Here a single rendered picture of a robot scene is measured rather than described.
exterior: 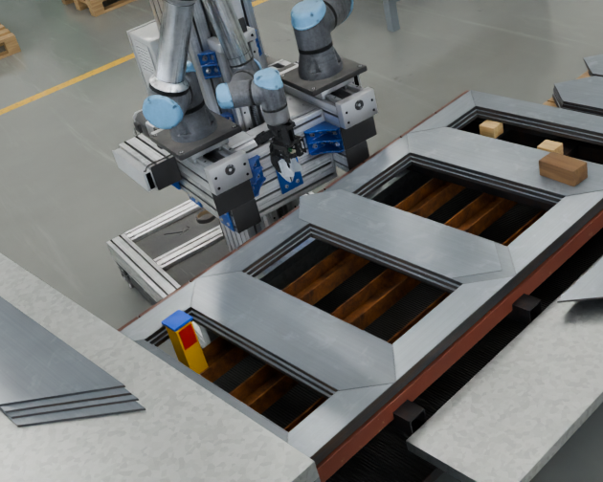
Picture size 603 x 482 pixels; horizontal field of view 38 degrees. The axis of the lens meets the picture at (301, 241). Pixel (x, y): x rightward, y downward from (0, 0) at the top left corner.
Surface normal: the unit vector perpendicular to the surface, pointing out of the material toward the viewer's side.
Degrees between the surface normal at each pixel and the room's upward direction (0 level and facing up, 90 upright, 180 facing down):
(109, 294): 0
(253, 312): 0
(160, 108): 97
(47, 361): 0
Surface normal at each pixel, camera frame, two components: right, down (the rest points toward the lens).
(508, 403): -0.22, -0.81
